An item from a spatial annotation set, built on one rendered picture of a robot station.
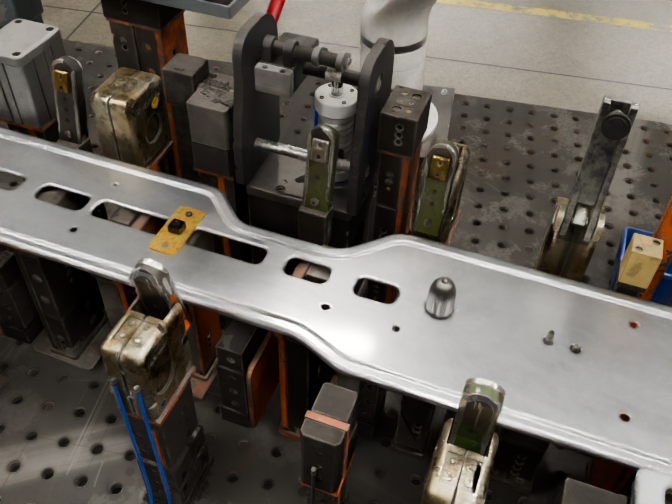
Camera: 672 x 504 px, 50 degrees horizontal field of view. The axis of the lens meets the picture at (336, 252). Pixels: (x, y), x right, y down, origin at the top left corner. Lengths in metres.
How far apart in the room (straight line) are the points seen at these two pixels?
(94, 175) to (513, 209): 0.80
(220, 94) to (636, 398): 0.64
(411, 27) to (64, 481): 0.89
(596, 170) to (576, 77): 2.46
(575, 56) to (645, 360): 2.69
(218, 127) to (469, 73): 2.28
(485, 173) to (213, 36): 2.08
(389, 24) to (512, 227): 0.45
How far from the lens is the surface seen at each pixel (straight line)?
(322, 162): 0.92
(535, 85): 3.20
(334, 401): 0.77
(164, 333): 0.77
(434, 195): 0.92
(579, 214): 0.89
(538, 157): 1.60
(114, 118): 1.04
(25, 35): 1.15
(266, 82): 0.93
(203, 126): 1.02
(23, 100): 1.14
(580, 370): 0.83
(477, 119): 1.67
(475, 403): 0.64
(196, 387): 1.13
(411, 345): 0.80
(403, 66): 1.32
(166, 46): 1.19
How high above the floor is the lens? 1.64
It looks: 46 degrees down
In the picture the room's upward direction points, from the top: 3 degrees clockwise
